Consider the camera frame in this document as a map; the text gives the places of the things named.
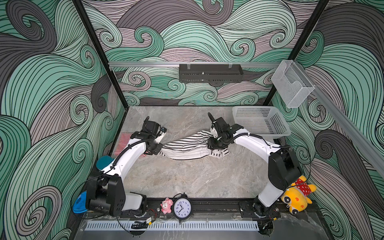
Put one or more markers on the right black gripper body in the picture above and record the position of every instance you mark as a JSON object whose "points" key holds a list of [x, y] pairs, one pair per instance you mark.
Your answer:
{"points": [[217, 142]]}

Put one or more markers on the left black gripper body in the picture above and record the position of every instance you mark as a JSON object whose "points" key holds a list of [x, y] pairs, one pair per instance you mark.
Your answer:
{"points": [[156, 147]]}

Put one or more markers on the red white striped tank top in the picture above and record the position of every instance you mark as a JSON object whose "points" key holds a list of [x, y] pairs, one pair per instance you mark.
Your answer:
{"points": [[122, 143]]}

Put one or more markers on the black white striped tank top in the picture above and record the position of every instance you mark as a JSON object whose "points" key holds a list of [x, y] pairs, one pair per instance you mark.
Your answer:
{"points": [[192, 148]]}

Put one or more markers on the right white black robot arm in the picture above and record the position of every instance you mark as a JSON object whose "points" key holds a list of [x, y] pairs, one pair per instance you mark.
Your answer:
{"points": [[283, 165]]}

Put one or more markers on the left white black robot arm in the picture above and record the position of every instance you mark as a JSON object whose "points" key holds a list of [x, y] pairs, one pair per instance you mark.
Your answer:
{"points": [[106, 192]]}

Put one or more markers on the white plastic laundry basket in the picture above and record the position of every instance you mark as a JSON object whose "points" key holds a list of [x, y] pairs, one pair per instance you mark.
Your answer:
{"points": [[267, 122]]}

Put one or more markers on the teal lid white cup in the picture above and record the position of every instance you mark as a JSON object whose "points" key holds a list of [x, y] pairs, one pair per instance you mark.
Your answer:
{"points": [[104, 162]]}

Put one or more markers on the pink plush toy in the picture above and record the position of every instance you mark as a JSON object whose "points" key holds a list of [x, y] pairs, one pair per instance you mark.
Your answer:
{"points": [[166, 206]]}

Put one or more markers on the black round alarm clock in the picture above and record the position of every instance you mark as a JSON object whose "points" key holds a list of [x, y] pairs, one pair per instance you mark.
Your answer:
{"points": [[182, 207]]}

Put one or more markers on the yellow plush toy red shirt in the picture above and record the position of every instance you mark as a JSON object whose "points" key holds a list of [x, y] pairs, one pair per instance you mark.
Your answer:
{"points": [[296, 197]]}

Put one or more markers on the blue yellow plastic toy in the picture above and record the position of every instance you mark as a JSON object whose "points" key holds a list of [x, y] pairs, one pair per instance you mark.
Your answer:
{"points": [[79, 206]]}

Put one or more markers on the black wall shelf tray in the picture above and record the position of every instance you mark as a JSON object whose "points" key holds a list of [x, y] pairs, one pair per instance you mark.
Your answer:
{"points": [[212, 74]]}

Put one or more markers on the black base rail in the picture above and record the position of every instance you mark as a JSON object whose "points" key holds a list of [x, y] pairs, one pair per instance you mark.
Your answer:
{"points": [[151, 207]]}

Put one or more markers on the aluminium back wall rail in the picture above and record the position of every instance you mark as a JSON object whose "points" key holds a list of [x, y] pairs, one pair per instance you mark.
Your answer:
{"points": [[166, 64]]}

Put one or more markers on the aluminium wall rail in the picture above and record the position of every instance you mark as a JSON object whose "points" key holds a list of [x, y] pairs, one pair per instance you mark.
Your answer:
{"points": [[166, 64], [357, 109]]}

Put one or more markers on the clear acrylic wall holder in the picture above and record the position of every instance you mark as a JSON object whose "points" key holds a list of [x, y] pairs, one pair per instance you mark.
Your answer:
{"points": [[292, 83]]}

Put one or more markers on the white slotted cable duct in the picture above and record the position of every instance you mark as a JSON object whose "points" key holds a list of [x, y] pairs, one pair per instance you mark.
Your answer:
{"points": [[176, 226]]}

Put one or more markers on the aluminium right wall rail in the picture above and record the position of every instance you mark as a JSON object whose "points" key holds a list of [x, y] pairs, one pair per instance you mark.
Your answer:
{"points": [[357, 109]]}

